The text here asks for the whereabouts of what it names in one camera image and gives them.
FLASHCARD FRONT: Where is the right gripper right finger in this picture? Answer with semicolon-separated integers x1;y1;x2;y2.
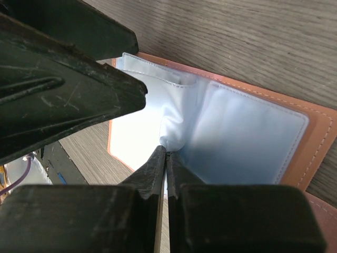
166;152;327;252

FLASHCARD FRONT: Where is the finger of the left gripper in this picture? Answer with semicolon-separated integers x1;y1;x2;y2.
1;0;139;61
1;14;147;164

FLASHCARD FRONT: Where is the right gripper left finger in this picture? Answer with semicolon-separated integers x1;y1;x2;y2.
1;146;166;252

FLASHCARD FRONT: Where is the pink leather card holder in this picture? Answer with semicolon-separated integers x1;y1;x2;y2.
106;51;337;253

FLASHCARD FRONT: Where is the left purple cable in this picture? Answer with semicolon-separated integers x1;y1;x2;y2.
0;155;34;197

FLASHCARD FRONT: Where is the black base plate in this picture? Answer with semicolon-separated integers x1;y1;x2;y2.
36;141;88;185

